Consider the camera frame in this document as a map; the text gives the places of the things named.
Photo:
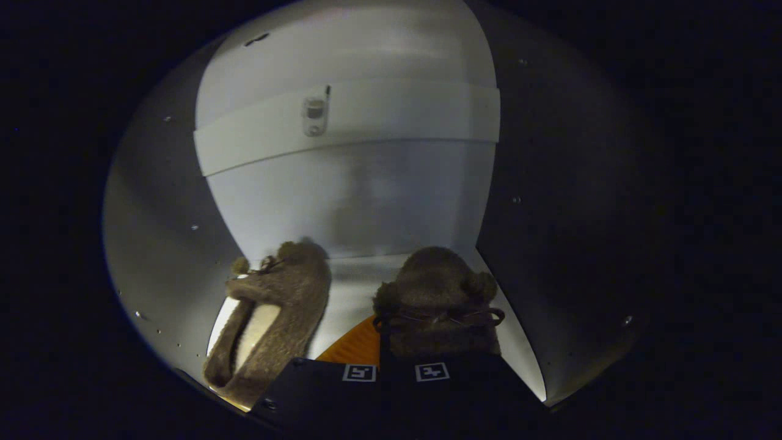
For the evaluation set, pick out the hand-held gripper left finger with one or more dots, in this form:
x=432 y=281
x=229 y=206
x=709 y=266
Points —
x=317 y=394

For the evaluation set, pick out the white cabinet shelf board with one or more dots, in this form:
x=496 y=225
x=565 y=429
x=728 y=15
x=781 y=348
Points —
x=397 y=116

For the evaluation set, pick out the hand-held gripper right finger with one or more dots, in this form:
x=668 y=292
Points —
x=476 y=394

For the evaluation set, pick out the brown fuzzy slipper shoe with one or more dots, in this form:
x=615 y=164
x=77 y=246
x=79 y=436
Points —
x=287 y=305
x=437 y=293

